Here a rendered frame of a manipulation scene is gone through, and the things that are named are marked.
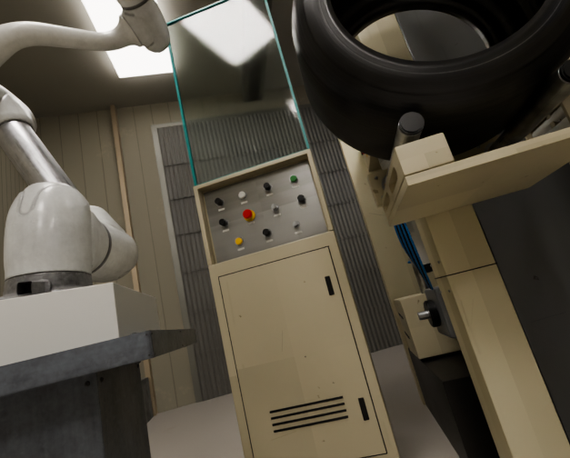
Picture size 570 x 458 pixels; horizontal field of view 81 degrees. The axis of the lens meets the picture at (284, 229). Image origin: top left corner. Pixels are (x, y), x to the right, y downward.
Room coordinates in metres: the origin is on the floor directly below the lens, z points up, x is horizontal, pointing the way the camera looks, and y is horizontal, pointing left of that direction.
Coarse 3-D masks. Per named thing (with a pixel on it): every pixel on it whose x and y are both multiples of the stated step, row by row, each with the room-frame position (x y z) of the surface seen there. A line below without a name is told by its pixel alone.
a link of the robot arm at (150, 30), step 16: (128, 16) 0.83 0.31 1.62; (144, 16) 0.84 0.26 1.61; (160, 16) 0.87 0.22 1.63; (0, 32) 0.71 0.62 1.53; (16, 32) 0.72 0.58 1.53; (32, 32) 0.74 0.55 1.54; (48, 32) 0.76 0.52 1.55; (64, 32) 0.78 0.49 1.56; (80, 32) 0.81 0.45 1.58; (96, 32) 0.84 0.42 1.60; (112, 32) 0.86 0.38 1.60; (128, 32) 0.86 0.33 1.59; (144, 32) 0.87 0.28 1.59; (160, 32) 0.90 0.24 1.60; (0, 48) 0.73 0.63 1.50; (16, 48) 0.75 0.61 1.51; (80, 48) 0.84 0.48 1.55; (96, 48) 0.86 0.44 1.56; (112, 48) 0.88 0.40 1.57; (160, 48) 0.94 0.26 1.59; (0, 64) 0.76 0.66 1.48
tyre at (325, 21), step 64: (320, 0) 0.57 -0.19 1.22; (384, 0) 0.81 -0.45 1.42; (448, 0) 0.79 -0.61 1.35; (512, 0) 0.73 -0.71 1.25; (320, 64) 0.60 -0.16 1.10; (384, 64) 0.55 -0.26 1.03; (448, 64) 0.54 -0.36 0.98; (512, 64) 0.53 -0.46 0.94; (384, 128) 0.65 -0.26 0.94; (448, 128) 0.62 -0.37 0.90
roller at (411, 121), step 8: (400, 120) 0.57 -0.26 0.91; (408, 120) 0.56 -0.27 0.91; (416, 120) 0.56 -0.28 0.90; (424, 120) 0.56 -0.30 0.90; (400, 128) 0.57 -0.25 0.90; (408, 128) 0.56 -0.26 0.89; (416, 128) 0.56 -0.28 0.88; (400, 136) 0.59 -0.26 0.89; (408, 136) 0.58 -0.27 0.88; (416, 136) 0.58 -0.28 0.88; (400, 144) 0.62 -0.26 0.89; (392, 152) 0.69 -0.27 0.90
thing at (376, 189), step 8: (496, 136) 0.86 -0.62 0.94; (480, 144) 0.87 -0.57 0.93; (488, 144) 0.86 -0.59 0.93; (464, 152) 0.87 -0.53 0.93; (472, 152) 0.87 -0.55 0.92; (480, 152) 0.87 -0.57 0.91; (456, 160) 0.88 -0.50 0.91; (368, 176) 0.91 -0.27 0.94; (376, 176) 0.90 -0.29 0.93; (384, 176) 0.91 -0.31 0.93; (376, 184) 0.91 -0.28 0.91; (384, 184) 0.90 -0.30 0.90; (376, 192) 0.91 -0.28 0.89; (376, 200) 0.91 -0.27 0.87
